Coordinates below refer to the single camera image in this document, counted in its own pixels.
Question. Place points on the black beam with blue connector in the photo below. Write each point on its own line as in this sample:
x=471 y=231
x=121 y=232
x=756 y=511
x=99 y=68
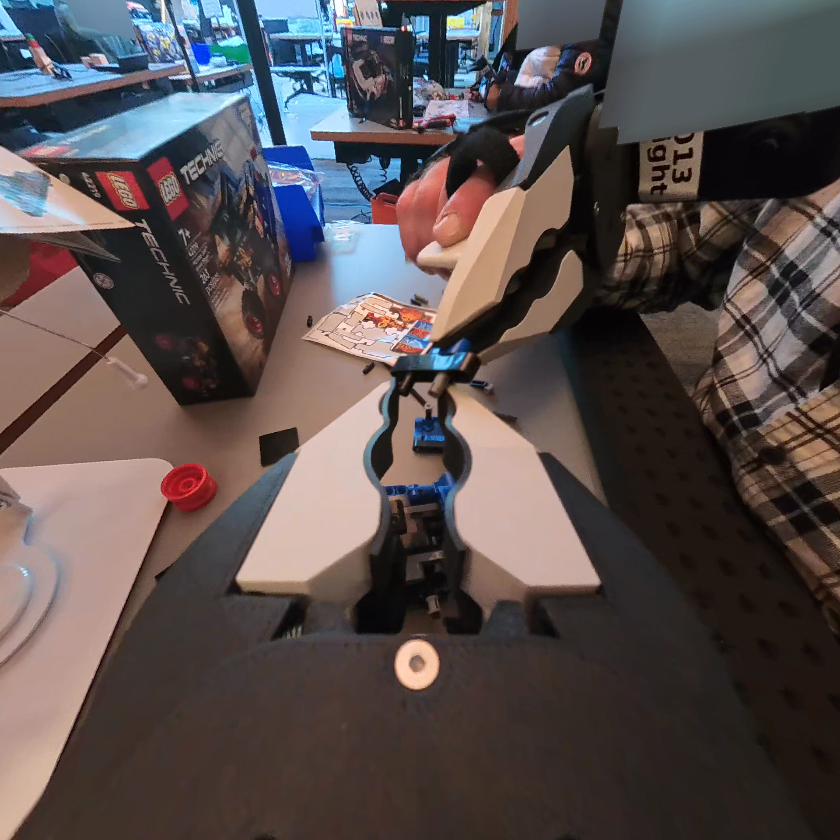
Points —
x=433 y=364

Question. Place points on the person's plaid shirt torso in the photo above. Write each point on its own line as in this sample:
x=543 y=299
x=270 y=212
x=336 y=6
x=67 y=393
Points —
x=787 y=407

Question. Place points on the blue storage bin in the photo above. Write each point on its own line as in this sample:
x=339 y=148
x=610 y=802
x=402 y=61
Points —
x=298 y=216

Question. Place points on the red wheel rim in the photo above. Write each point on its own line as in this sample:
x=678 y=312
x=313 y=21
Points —
x=189 y=487

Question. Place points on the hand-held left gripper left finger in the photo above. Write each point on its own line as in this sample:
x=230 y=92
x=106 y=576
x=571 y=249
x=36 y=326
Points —
x=315 y=518

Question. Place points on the person's right hand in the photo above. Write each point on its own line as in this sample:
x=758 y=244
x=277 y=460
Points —
x=426 y=210

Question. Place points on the person's right forearm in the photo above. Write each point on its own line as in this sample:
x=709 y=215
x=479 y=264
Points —
x=669 y=249

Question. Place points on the toy truck model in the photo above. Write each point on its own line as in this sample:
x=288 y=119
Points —
x=420 y=518

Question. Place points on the black pole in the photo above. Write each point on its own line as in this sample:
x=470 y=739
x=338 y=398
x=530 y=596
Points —
x=262 y=72

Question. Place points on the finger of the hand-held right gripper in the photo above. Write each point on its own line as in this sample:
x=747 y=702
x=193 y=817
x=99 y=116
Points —
x=499 y=262
x=558 y=295

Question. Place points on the instruction booklet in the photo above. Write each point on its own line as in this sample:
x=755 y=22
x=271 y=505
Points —
x=59 y=203

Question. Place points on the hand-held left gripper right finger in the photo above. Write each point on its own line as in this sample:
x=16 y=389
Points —
x=518 y=518

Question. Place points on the black toy set box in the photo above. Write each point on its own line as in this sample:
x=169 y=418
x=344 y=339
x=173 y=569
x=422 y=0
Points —
x=177 y=262

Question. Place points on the clear plastic bag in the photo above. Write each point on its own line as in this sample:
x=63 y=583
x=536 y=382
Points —
x=292 y=178

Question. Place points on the sticker sheet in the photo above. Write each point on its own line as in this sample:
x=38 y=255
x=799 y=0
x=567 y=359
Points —
x=354 y=325

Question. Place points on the background table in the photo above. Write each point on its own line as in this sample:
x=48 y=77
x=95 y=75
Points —
x=394 y=134

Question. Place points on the background toy set box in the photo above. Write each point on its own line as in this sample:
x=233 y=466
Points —
x=377 y=79

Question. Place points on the blue panel piece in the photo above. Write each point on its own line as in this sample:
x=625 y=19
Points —
x=430 y=436

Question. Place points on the black flat tile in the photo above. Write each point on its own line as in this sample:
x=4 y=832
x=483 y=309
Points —
x=279 y=446

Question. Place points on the red bin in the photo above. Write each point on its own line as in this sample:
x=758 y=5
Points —
x=39 y=275

